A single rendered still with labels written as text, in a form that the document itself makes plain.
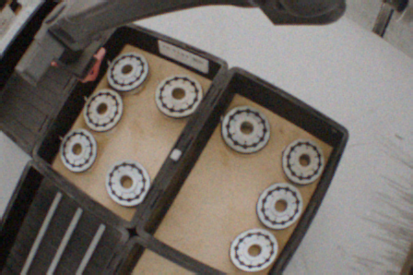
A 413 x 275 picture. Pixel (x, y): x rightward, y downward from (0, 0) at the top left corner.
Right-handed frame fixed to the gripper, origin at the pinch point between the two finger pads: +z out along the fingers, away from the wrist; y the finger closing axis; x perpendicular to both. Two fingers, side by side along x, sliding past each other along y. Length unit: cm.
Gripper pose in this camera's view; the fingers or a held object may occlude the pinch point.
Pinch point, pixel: (83, 69)
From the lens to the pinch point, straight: 79.7
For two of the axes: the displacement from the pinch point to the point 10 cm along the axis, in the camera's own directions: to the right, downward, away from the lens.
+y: 8.7, 4.6, -1.6
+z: 0.3, 2.8, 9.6
